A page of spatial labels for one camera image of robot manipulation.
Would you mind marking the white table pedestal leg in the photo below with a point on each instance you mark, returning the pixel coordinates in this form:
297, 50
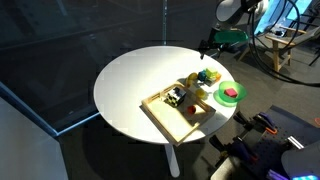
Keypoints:
172, 161

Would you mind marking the green translucent bowl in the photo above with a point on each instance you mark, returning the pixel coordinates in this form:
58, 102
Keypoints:
238, 96

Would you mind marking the pink red block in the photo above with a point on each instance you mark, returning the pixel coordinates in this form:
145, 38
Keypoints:
231, 92

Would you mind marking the light green block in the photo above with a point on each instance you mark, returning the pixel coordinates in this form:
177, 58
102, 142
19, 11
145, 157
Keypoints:
211, 72

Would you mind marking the aluminium rail piece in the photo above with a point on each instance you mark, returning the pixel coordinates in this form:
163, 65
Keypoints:
295, 142

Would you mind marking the gray block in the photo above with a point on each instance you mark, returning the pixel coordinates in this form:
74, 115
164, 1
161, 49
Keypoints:
210, 82

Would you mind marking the yellow toy lemon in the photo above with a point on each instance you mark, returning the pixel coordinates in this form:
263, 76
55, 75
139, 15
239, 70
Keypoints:
200, 93

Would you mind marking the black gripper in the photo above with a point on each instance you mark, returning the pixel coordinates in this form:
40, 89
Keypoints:
220, 48

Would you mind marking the grey white board panel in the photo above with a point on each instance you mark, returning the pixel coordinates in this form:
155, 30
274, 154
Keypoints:
26, 150

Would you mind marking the red toy strawberry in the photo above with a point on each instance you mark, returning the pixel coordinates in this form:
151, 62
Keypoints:
191, 110

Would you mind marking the black white patterned cube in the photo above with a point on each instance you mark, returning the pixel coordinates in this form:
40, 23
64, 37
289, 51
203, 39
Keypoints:
175, 96

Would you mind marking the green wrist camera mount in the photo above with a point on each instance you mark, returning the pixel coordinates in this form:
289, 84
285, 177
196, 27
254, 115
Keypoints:
231, 36

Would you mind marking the black perforated breadboard plate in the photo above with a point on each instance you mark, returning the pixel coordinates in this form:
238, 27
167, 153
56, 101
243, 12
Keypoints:
283, 136

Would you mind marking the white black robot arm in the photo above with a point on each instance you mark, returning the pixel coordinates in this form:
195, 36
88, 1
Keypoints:
230, 11

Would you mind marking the wooden tray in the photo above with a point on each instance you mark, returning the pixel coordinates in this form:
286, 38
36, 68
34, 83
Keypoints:
176, 121

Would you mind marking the white robot base blue light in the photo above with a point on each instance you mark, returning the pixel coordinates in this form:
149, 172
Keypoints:
301, 161

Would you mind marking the metal glass partition frame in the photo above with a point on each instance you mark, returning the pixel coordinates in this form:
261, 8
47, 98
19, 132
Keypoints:
164, 20

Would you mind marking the wooden chair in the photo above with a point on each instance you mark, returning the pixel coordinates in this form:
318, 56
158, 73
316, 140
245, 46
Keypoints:
283, 43

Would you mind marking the purple clamp orange tips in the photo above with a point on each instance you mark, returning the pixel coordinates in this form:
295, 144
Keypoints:
241, 150
265, 121

